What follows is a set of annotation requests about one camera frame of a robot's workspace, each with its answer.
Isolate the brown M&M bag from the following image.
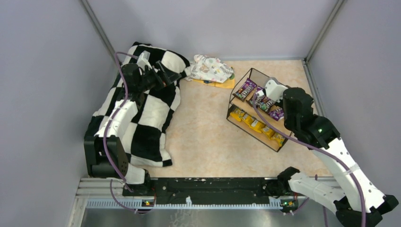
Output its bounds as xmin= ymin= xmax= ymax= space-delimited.
xmin=256 ymin=96 xmax=276 ymax=113

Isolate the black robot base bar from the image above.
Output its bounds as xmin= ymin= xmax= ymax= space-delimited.
xmin=122 ymin=177 xmax=299 ymax=208

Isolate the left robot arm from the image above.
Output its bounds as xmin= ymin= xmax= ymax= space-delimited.
xmin=84 ymin=61 xmax=183 ymax=189

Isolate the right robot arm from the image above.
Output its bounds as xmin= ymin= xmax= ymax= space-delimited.
xmin=278 ymin=87 xmax=399 ymax=227

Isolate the purple M&M bag on shelf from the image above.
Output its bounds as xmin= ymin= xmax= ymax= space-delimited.
xmin=233 ymin=78 xmax=258 ymax=101

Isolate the yellow M&M bags lower shelf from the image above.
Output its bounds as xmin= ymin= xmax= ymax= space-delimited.
xmin=229 ymin=107 xmax=285 ymax=147

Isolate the floral white cloth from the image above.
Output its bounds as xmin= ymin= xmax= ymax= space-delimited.
xmin=184 ymin=54 xmax=234 ymax=83

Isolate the black white checkered pillow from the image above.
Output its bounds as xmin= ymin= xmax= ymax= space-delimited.
xmin=84 ymin=41 xmax=191 ymax=167

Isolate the yellow cloth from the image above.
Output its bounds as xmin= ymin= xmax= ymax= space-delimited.
xmin=192 ymin=78 xmax=235 ymax=89

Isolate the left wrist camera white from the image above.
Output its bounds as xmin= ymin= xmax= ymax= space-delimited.
xmin=137 ymin=51 xmax=153 ymax=71

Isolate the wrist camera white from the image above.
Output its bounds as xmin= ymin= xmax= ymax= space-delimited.
xmin=256 ymin=77 xmax=289 ymax=103
xmin=137 ymin=51 xmax=153 ymax=71

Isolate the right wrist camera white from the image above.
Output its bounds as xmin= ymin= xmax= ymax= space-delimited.
xmin=256 ymin=77 xmax=289 ymax=103

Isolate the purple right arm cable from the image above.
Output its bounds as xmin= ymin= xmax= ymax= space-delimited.
xmin=251 ymin=92 xmax=367 ymax=227

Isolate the black wire wooden shelf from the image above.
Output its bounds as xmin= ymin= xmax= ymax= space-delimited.
xmin=227 ymin=68 xmax=282 ymax=152

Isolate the white toothed rail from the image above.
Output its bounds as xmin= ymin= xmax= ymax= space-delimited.
xmin=86 ymin=197 xmax=282 ymax=210

